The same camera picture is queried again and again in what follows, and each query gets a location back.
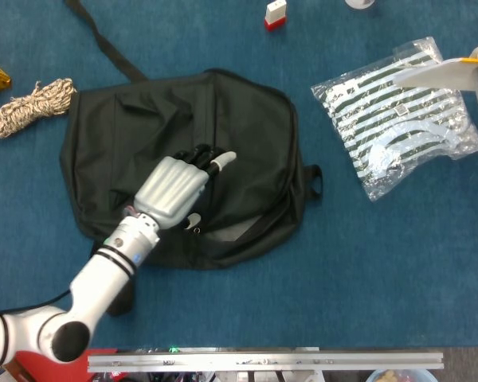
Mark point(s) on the white bottle with pink label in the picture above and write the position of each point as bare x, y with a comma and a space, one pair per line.
360, 3

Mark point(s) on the striped garment in plastic bag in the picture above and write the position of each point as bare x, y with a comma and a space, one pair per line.
398, 131

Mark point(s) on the blue bowl with contents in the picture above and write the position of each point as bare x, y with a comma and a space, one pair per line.
398, 376

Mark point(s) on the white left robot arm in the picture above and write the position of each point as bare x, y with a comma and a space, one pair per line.
99, 278

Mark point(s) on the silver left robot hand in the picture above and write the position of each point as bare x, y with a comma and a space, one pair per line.
171, 191

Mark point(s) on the red flat object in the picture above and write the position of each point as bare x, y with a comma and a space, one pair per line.
63, 370

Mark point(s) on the aluminium profile rail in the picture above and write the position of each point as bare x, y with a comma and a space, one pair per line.
263, 361

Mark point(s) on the black fabric backpack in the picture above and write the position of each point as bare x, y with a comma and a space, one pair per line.
255, 159

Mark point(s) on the red and white small box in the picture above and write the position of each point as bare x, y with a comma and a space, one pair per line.
275, 14

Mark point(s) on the yellow and white book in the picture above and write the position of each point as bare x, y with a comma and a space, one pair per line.
442, 75

